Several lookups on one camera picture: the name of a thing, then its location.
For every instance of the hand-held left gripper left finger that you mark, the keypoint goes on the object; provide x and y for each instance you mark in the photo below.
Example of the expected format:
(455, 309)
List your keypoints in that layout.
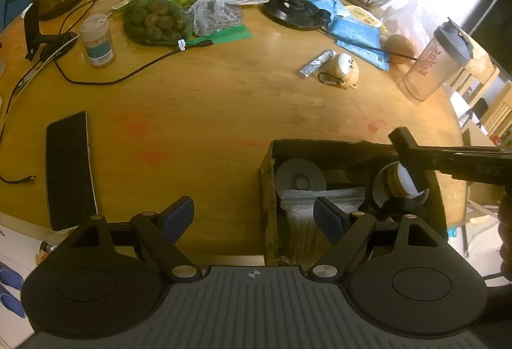
(180, 213)

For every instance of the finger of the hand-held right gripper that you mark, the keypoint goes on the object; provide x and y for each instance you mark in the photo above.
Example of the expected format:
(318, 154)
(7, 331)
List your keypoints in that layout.
(460, 155)
(480, 173)

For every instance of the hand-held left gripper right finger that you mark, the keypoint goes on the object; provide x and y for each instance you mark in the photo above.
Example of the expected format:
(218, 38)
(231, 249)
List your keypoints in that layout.
(326, 217)

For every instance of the bag of cotton swabs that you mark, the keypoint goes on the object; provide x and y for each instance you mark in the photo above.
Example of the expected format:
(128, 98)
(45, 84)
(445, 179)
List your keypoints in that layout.
(320, 201)

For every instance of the brown cardboard box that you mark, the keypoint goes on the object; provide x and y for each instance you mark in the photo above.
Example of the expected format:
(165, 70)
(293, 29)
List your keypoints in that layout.
(268, 213)

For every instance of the white translucent plastic cup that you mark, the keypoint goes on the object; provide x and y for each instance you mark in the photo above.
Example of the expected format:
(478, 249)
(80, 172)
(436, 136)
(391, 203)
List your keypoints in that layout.
(404, 185)

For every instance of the person's right hand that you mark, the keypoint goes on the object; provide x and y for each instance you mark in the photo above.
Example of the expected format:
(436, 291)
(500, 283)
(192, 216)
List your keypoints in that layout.
(506, 233)

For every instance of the wooden chair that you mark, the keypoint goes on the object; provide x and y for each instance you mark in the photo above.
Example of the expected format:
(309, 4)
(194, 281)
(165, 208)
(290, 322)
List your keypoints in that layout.
(500, 109)

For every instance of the clear shaker bottle grey lid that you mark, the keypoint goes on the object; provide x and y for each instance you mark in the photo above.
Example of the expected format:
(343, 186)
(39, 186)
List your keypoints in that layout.
(428, 69)

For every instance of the black smartphone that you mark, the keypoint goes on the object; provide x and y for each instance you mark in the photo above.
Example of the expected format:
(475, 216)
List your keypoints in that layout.
(70, 173)

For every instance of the brown kiwi fruit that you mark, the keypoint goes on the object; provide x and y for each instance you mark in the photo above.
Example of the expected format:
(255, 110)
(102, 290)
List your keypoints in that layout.
(400, 45)

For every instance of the black monitor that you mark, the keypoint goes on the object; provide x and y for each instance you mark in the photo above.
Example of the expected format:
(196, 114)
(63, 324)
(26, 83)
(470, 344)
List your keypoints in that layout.
(496, 21)

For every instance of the beige pouch with carabiner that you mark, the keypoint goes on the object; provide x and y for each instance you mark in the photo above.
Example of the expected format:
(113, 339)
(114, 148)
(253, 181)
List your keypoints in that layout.
(342, 67)

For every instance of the large clear plastic bag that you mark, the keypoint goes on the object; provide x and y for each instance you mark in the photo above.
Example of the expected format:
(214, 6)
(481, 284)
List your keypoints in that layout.
(416, 12)

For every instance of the silver tube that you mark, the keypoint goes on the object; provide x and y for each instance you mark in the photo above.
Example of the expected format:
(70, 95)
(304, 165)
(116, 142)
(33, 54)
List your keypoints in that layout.
(316, 63)

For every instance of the yellow wipes pack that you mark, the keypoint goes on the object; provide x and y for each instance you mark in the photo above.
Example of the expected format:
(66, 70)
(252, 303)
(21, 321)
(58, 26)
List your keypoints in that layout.
(362, 16)

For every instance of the blue slipper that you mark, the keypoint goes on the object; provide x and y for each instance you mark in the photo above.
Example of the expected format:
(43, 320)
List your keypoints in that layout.
(10, 277)
(12, 307)

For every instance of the white capped pill bottle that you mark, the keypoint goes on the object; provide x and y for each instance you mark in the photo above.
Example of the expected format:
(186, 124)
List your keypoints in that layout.
(98, 45)

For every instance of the green mesh bag of kiwis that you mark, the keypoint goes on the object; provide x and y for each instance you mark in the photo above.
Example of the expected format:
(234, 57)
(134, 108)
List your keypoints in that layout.
(154, 23)

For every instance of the light blue wipes pack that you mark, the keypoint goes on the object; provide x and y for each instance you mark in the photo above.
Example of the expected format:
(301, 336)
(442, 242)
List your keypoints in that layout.
(334, 7)

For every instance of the black kettle base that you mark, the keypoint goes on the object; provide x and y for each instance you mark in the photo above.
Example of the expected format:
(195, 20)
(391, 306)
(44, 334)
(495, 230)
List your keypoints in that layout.
(292, 15)

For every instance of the small yellow sachet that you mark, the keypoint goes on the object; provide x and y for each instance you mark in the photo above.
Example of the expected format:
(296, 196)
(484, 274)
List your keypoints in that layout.
(118, 4)

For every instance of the black phone stand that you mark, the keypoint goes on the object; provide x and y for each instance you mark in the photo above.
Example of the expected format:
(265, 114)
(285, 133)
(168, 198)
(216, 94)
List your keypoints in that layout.
(32, 29)

